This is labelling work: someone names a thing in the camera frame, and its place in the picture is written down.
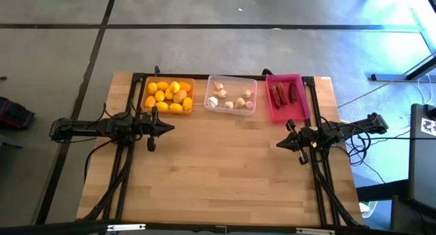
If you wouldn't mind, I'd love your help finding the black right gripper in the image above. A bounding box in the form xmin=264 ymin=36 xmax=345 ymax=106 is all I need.
xmin=276 ymin=119 xmax=320 ymax=158

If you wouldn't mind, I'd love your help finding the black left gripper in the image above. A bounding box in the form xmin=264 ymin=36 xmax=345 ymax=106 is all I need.
xmin=135 ymin=106 xmax=176 ymax=140

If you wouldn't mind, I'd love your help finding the pale yellow lemon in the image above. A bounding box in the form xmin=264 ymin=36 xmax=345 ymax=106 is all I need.
xmin=172 ymin=89 xmax=188 ymax=104

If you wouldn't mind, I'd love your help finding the orange plastic bin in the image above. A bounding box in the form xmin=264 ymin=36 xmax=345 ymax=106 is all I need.
xmin=140 ymin=76 xmax=196 ymax=115

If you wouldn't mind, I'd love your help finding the dark red chili pepper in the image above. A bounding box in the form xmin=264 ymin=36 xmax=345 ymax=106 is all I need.
xmin=288 ymin=81 xmax=298 ymax=104

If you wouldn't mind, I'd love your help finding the clear plastic bin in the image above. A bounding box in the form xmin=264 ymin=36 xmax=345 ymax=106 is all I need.
xmin=203 ymin=74 xmax=258 ymax=116

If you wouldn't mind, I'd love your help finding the pink plastic bin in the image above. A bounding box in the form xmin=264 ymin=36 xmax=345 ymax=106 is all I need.
xmin=265 ymin=74 xmax=311 ymax=123

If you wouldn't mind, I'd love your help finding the black rig beam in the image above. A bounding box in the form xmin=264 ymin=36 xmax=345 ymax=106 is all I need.
xmin=0 ymin=220 xmax=436 ymax=235

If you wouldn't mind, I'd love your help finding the white and green cup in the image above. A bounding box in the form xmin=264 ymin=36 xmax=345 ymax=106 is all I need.
xmin=359 ymin=201 xmax=378 ymax=219

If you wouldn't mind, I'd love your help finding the black furniture beam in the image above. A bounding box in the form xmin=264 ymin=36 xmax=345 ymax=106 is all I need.
xmin=356 ymin=180 xmax=409 ymax=204

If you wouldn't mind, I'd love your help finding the metal stand leg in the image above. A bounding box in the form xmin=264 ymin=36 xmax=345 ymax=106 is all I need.
xmin=370 ymin=52 xmax=436 ymax=82

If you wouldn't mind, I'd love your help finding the black cabinet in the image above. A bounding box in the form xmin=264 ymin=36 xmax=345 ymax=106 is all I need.
xmin=406 ymin=104 xmax=436 ymax=214

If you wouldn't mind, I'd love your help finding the white fiducial marker tag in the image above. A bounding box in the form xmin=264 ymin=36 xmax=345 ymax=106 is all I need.
xmin=420 ymin=118 xmax=436 ymax=138

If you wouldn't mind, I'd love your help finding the black and red bag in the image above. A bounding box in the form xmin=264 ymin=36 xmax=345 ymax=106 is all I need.
xmin=0 ymin=96 xmax=35 ymax=129

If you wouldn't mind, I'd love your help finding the black aluminium side frame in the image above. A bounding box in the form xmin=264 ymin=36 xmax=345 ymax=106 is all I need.
xmin=81 ymin=72 xmax=146 ymax=223
xmin=302 ymin=75 xmax=364 ymax=228

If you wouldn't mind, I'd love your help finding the black aluminium frame crossbar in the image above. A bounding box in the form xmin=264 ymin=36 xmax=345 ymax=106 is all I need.
xmin=131 ymin=72 xmax=316 ymax=81

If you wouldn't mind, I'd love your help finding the coiled black floor cable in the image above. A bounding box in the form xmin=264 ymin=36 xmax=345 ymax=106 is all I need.
xmin=335 ymin=136 xmax=386 ymax=185

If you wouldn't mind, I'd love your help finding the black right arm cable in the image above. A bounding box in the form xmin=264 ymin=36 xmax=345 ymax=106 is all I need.
xmin=318 ymin=115 xmax=371 ymax=156

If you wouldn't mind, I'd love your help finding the silver metal bracket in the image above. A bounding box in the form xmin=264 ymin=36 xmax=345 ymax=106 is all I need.
xmin=295 ymin=228 xmax=337 ymax=235
xmin=107 ymin=223 xmax=146 ymax=232

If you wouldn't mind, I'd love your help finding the white floor cable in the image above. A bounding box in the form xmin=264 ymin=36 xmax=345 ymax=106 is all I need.
xmin=360 ymin=73 xmax=436 ymax=134

